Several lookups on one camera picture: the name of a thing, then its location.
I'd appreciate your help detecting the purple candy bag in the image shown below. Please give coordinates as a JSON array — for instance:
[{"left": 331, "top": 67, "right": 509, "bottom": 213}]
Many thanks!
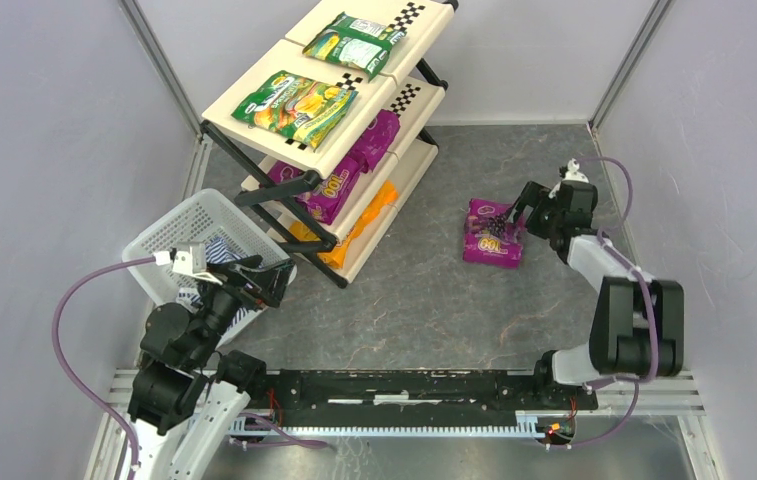
[
  {"left": 348, "top": 109, "right": 400, "bottom": 173},
  {"left": 462, "top": 198, "right": 524, "bottom": 269},
  {"left": 295, "top": 156, "right": 363, "bottom": 224}
]

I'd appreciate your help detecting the orange candy bag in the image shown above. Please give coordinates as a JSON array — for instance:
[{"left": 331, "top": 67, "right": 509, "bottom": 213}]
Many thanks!
[
  {"left": 342, "top": 181, "right": 399, "bottom": 246},
  {"left": 288, "top": 219, "right": 367, "bottom": 269}
]

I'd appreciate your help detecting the green yellow candy bag front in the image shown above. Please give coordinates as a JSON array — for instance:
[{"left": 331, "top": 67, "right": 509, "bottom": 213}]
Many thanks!
[{"left": 231, "top": 70, "right": 358, "bottom": 149}]

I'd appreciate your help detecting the green candy bag back side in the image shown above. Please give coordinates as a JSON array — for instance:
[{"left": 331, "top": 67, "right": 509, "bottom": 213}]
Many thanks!
[{"left": 302, "top": 12, "right": 406, "bottom": 81}]

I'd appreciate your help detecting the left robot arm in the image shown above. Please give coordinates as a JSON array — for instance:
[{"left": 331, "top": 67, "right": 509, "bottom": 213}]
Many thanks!
[{"left": 128, "top": 249, "right": 295, "bottom": 479}]

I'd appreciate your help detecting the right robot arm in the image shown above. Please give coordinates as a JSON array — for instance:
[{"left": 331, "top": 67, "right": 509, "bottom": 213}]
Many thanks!
[{"left": 507, "top": 180, "right": 685, "bottom": 390}]

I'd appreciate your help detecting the purple candy bag on shelf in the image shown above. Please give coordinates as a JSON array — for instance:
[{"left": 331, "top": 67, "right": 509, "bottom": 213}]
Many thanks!
[{"left": 295, "top": 156, "right": 363, "bottom": 224}]

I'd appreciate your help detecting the cream checkered three-tier shelf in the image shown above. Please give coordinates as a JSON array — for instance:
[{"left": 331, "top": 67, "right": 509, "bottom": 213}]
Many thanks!
[{"left": 201, "top": 1, "right": 458, "bottom": 287}]

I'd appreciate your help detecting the blue striped cloth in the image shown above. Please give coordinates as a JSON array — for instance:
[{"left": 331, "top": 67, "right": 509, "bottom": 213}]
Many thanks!
[{"left": 175, "top": 236, "right": 262, "bottom": 336}]

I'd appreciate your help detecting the white plastic mesh basket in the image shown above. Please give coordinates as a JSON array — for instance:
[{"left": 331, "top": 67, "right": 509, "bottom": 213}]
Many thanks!
[{"left": 122, "top": 188, "right": 298, "bottom": 346}]

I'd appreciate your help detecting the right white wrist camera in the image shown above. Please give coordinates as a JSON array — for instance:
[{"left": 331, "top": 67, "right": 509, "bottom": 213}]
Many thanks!
[{"left": 548, "top": 158, "right": 589, "bottom": 199}]

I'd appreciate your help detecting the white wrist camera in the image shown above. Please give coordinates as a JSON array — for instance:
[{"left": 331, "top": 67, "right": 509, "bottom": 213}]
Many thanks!
[
  {"left": 153, "top": 242, "right": 209, "bottom": 279},
  {"left": 548, "top": 158, "right": 589, "bottom": 199}
]

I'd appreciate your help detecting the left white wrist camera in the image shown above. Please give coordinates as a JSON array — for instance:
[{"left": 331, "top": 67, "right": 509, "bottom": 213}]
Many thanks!
[{"left": 153, "top": 242, "right": 209, "bottom": 279}]

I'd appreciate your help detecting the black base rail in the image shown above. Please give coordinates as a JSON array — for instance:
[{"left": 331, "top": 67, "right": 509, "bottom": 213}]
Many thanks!
[{"left": 249, "top": 370, "right": 599, "bottom": 429}]

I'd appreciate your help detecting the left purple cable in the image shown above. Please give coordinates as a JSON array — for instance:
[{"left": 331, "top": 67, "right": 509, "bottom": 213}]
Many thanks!
[{"left": 51, "top": 256, "right": 161, "bottom": 480}]

